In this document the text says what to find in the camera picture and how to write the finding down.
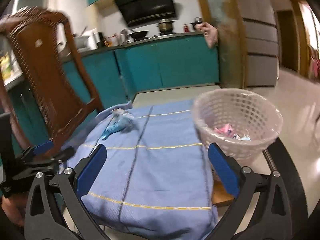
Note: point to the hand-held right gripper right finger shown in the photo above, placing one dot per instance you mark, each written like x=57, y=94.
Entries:
x=222, y=170

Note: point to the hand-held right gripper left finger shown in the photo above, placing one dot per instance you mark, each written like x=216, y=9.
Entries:
x=92, y=172

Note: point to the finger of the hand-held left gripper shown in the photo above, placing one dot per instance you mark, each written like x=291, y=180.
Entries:
x=50, y=163
x=42, y=146

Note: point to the light blue face mask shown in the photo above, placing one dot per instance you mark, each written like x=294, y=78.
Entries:
x=117, y=127
x=243, y=137

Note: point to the pink tissue packet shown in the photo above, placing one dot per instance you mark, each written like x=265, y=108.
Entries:
x=225, y=130

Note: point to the white plastic waste basket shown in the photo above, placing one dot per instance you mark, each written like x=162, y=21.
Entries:
x=225, y=105

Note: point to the person's left hand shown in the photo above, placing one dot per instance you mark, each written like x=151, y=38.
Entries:
x=13, y=210

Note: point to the blue striped cloth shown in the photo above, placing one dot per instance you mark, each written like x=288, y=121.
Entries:
x=162, y=180

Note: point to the brown wooden chair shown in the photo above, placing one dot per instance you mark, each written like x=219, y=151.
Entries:
x=42, y=80

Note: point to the colourful printed box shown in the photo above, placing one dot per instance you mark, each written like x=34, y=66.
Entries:
x=10, y=67

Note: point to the teal base cabinets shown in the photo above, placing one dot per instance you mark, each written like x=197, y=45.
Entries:
x=175, y=65

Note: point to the white kitchen appliance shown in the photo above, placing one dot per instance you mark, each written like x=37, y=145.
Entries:
x=87, y=40

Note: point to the wooden framed glass panel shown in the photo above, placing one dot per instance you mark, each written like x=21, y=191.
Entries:
x=225, y=42

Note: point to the grey refrigerator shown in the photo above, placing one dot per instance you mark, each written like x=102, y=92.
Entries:
x=260, y=42

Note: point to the steel kettle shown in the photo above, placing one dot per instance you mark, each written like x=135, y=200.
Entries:
x=123, y=37

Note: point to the chairs with pink cloth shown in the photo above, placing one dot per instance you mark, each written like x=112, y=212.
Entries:
x=314, y=62

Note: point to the black wok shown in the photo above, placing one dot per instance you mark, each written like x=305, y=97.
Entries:
x=138, y=34

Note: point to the red bottle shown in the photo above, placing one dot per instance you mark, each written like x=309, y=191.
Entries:
x=185, y=28

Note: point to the small black pot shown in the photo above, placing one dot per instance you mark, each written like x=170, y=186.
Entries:
x=196, y=21

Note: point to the steel cooking pot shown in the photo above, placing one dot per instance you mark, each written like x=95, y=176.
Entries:
x=165, y=26

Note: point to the black range hood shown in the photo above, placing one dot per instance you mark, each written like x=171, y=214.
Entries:
x=147, y=5

